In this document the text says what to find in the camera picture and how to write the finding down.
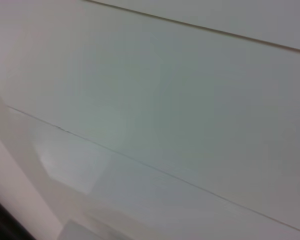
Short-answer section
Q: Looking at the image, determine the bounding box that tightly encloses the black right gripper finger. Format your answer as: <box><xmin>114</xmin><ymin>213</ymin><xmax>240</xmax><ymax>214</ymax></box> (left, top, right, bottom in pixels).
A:
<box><xmin>0</xmin><ymin>192</ymin><xmax>38</xmax><ymax>240</ymax></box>

